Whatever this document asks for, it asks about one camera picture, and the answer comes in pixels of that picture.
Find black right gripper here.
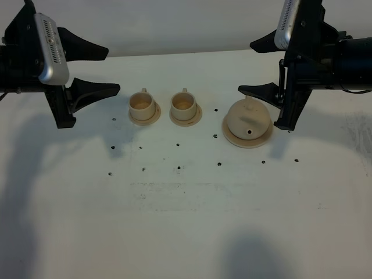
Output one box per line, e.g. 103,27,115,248
238,1,337,130

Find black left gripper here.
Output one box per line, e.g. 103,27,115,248
3,1,120,128

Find beige teapot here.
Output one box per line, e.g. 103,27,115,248
227,96,271,140

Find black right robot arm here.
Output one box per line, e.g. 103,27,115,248
238,0,371,131

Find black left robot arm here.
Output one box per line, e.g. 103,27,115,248
1,1,120,128

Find beige teapot saucer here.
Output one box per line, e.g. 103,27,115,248
221,116,274,149

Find beige left teacup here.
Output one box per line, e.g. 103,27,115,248
128,88,154,109

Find beige teacup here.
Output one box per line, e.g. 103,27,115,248
170,88,196,121
128,88,154,109

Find beige right cup saucer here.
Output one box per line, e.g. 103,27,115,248
169,105,202,127

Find beige cup saucer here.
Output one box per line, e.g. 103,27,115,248
169,105,202,127
128,102,161,126

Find beige left cup saucer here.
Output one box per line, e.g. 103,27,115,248
128,102,161,126

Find beige right teacup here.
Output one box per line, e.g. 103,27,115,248
170,88,196,121

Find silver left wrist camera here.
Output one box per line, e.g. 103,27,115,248
34,13,69,85

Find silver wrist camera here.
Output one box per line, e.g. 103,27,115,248
34,13,69,85
274,0,301,50

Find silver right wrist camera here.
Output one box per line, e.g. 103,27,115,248
274,0,301,50

